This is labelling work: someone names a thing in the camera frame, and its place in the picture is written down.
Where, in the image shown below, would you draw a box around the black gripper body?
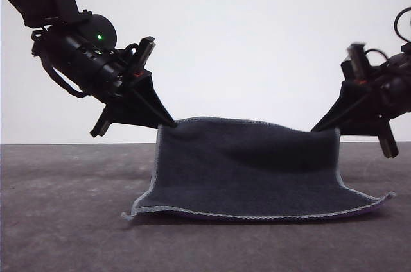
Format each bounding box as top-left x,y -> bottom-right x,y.
340,56 -> 411,159
69,47 -> 153,139

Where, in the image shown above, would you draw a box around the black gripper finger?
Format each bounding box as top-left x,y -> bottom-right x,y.
130,72 -> 178,129
103,90 -> 174,131
310,80 -> 371,133
320,93 -> 385,137

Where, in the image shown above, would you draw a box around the purple towel with grey hem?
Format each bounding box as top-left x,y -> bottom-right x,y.
121,117 -> 396,223

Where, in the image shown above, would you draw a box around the grey table cloth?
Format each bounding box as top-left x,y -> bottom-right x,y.
0,143 -> 411,272

